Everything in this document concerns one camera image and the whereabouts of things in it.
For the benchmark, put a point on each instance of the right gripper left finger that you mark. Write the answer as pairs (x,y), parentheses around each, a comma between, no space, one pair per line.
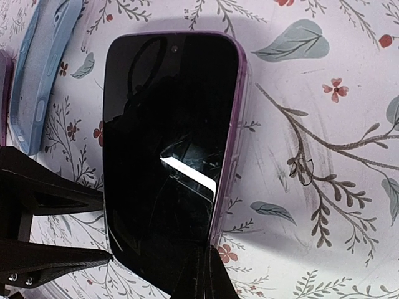
(190,284)

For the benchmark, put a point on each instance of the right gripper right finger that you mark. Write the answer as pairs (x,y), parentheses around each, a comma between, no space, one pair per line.
(217,283)

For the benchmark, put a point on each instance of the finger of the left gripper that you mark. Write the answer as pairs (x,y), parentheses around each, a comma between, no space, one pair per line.
(41,191)
(30,265)

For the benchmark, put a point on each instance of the black purple phone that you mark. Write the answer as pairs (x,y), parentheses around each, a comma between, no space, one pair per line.
(172,102)

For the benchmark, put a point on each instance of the clear magsafe phone case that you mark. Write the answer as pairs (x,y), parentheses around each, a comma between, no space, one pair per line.
(243,124)

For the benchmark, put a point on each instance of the left black phone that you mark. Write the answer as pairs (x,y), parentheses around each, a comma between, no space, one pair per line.
(6,82)

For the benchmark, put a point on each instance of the light blue phone case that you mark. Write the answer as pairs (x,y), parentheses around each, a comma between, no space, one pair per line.
(42,48)

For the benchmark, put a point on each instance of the floral table mat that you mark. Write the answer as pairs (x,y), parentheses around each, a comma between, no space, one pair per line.
(314,212)

